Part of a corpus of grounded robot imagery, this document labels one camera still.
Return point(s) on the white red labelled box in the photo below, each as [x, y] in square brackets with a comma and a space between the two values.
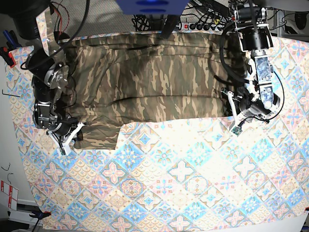
[8, 195]

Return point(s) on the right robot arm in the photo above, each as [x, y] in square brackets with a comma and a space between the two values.
[49, 66]

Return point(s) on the camouflage T-shirt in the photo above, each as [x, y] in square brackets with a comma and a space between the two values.
[126, 78]

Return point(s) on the patterned tile tablecloth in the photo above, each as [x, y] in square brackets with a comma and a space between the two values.
[175, 176]

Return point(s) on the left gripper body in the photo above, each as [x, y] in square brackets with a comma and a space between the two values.
[244, 108]

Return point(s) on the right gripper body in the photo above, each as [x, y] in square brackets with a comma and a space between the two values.
[63, 132]

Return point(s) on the black orange clamp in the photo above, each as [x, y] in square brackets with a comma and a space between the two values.
[39, 214]

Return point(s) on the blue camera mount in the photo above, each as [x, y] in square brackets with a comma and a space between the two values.
[152, 7]

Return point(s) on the red black clamp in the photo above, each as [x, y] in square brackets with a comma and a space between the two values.
[7, 56]

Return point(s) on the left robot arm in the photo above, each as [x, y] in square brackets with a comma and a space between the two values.
[255, 99]

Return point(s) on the white power strip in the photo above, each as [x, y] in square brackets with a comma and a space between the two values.
[200, 27]

